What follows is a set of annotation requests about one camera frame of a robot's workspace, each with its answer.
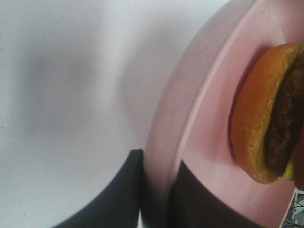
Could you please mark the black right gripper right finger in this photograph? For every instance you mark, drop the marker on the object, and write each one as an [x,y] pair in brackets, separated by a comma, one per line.
[239,203]

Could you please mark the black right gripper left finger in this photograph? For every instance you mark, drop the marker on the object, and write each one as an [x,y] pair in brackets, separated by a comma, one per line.
[118,205]

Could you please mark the pink plate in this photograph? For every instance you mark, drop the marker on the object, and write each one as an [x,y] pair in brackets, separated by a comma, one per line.
[191,121]

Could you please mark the burger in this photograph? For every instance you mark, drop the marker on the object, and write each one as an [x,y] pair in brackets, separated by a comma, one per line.
[267,119]

